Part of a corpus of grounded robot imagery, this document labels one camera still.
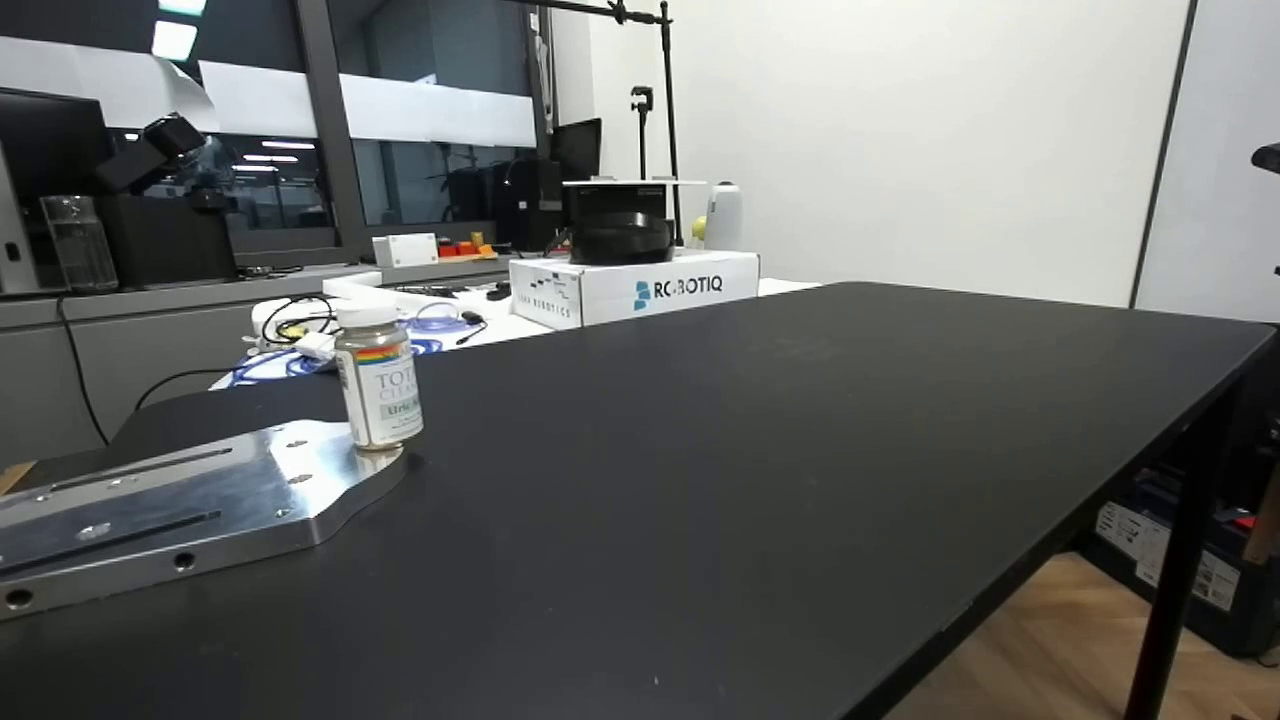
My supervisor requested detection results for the silver metal mounting plate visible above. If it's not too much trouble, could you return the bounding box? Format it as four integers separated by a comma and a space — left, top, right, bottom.
0, 416, 413, 626

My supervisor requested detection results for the black webcam on thin stand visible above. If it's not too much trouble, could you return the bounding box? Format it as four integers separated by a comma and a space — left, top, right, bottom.
627, 81, 655, 186

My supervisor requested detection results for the black camera device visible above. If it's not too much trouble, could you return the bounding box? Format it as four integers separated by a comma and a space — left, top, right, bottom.
93, 111, 211, 196

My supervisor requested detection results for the black equipment cabinet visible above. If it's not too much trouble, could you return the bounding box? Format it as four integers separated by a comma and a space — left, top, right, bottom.
100, 193, 245, 289

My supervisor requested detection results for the black computer monitor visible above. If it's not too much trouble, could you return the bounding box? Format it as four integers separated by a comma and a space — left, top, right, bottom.
552, 117, 608, 186

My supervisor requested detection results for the black cylindrical device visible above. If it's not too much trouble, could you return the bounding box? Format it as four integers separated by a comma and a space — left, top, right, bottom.
560, 177, 682, 270

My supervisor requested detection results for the small white box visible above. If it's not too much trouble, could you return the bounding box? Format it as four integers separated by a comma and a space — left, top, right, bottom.
370, 230, 445, 274

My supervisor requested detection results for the black desktop computer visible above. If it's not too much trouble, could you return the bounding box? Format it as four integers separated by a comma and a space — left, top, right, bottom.
492, 154, 572, 256

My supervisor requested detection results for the black cable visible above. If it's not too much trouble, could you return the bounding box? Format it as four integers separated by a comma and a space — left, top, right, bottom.
53, 293, 118, 452

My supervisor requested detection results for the grey computer case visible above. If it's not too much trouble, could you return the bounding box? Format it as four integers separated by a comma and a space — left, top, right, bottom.
38, 193, 124, 295

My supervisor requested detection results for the blue storage box with labels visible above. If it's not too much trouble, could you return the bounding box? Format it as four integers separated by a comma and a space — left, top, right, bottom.
1086, 492, 1280, 666

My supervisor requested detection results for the small white plastic container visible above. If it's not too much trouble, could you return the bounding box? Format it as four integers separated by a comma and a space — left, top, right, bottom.
706, 177, 748, 256

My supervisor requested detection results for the dark window frame post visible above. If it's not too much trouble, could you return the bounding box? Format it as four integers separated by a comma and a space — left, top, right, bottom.
291, 0, 375, 265

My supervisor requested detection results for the black stand pole with crossbar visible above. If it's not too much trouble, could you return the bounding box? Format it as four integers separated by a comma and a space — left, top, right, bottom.
526, 0, 689, 246

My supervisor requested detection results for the white Robotiq cardboard box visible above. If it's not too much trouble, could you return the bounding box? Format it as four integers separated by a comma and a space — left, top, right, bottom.
506, 247, 765, 333

